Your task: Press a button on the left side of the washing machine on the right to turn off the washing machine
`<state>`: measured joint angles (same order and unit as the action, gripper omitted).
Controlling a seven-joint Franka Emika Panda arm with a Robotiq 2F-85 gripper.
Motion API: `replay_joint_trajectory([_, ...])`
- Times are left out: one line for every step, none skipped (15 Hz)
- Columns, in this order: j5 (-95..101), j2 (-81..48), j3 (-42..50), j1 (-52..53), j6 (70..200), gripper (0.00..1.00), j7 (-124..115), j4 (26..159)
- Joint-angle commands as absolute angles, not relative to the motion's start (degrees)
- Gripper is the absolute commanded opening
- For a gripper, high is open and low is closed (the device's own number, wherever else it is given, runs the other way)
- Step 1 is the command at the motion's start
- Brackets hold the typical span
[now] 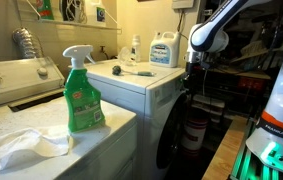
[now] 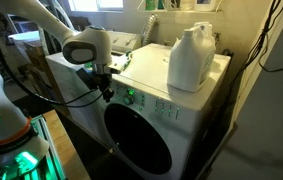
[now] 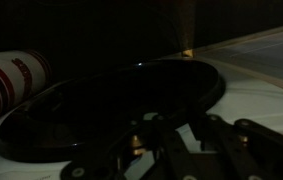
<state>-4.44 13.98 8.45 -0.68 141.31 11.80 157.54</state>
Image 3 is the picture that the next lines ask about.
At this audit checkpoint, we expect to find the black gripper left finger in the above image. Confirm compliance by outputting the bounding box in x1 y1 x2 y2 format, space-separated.
60 113 197 180

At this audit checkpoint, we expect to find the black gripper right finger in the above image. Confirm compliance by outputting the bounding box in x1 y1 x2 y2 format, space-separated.
190 113 283 180

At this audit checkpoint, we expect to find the wooden support leg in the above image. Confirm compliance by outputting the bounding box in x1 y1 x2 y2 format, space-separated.
176 0 197 58

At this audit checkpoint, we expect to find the red and white cylinder can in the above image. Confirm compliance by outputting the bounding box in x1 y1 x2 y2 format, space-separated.
0 49 53 128

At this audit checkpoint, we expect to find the white top-load washer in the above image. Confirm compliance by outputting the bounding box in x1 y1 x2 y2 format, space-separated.
194 22 283 95

